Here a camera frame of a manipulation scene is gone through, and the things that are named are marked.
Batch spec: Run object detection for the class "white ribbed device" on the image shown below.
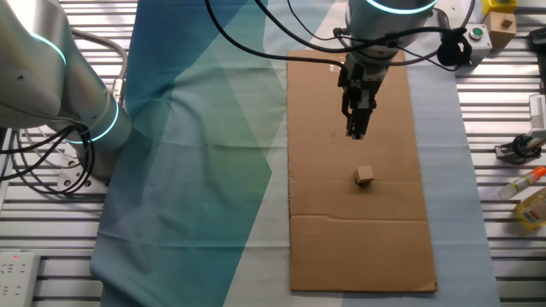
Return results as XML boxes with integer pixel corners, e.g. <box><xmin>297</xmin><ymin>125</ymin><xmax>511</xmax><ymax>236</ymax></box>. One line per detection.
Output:
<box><xmin>528</xmin><ymin>93</ymin><xmax>546</xmax><ymax>131</ymax></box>

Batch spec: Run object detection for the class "black base cable bundle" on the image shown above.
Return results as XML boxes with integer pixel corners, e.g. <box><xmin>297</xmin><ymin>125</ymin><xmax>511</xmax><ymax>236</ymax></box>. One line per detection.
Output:
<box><xmin>0</xmin><ymin>123</ymin><xmax>96</xmax><ymax>196</ymax></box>

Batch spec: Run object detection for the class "small wooden block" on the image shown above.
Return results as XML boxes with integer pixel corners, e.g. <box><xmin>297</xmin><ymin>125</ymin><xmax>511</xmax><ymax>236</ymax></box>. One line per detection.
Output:
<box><xmin>354</xmin><ymin>165</ymin><xmax>375</xmax><ymax>186</ymax></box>

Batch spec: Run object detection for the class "thick black gripper cable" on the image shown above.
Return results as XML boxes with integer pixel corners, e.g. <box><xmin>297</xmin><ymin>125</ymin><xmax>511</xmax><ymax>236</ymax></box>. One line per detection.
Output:
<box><xmin>203</xmin><ymin>0</ymin><xmax>347</xmax><ymax>72</ymax></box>

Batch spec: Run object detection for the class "grey box green button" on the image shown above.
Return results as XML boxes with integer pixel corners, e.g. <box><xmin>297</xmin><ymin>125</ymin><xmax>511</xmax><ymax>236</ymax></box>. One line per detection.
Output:
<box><xmin>462</xmin><ymin>23</ymin><xmax>493</xmax><ymax>66</ymax></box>

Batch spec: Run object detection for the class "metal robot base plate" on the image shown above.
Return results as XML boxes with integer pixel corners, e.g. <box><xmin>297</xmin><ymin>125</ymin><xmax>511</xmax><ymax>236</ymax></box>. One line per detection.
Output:
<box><xmin>56</xmin><ymin>142</ymin><xmax>111</xmax><ymax>196</ymax></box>

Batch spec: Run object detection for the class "white power strip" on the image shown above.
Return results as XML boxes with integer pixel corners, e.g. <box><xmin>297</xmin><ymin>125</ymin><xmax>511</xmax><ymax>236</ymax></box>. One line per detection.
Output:
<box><xmin>0</xmin><ymin>251</ymin><xmax>42</xmax><ymax>307</ymax></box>

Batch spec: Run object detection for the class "yellow switch box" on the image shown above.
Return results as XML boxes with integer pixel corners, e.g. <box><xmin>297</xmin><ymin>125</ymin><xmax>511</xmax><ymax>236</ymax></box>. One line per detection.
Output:
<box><xmin>480</xmin><ymin>0</ymin><xmax>519</xmax><ymax>16</ymax></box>

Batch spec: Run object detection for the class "wooden box with hole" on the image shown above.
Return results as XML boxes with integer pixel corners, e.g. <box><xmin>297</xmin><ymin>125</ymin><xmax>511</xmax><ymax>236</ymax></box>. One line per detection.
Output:
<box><xmin>483</xmin><ymin>11</ymin><xmax>518</xmax><ymax>49</ymax></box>

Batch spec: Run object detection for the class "blue green tablecloth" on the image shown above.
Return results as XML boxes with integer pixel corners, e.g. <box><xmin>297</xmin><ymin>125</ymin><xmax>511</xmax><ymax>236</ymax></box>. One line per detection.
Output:
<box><xmin>89</xmin><ymin>0</ymin><xmax>501</xmax><ymax>307</ymax></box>

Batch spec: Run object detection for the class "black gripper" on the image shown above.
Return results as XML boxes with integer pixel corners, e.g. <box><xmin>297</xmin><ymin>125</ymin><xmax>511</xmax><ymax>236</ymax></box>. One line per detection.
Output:
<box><xmin>338</xmin><ymin>53</ymin><xmax>389</xmax><ymax>142</ymax></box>

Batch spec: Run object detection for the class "brown cardboard sheet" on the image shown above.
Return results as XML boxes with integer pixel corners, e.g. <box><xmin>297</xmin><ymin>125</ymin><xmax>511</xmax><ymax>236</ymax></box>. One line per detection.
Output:
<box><xmin>286</xmin><ymin>49</ymin><xmax>439</xmax><ymax>293</ymax></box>

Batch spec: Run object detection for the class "grey hose cable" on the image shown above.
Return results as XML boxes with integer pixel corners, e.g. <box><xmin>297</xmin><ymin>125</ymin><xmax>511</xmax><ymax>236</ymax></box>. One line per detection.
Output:
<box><xmin>70</xmin><ymin>27</ymin><xmax>129</xmax><ymax>107</ymax></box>

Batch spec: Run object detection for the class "orange capped marker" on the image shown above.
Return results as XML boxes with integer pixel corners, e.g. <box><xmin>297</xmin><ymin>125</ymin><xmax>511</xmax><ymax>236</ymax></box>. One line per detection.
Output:
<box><xmin>496</xmin><ymin>165</ymin><xmax>546</xmax><ymax>200</ymax></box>

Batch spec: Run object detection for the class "black coiled cable bundle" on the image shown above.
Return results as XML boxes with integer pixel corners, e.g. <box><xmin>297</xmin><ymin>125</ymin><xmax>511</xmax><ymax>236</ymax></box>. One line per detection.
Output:
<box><xmin>436</xmin><ymin>26</ymin><xmax>473</xmax><ymax>68</ymax></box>

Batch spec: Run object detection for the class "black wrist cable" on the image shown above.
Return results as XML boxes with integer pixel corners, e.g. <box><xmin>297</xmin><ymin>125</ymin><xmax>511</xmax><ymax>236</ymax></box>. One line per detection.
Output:
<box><xmin>254</xmin><ymin>0</ymin><xmax>468</xmax><ymax>55</ymax></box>

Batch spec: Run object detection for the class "bottle with yellow liquid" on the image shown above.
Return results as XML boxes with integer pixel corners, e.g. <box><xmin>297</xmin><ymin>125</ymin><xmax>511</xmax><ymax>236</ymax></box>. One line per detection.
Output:
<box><xmin>514</xmin><ymin>188</ymin><xmax>546</xmax><ymax>234</ymax></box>

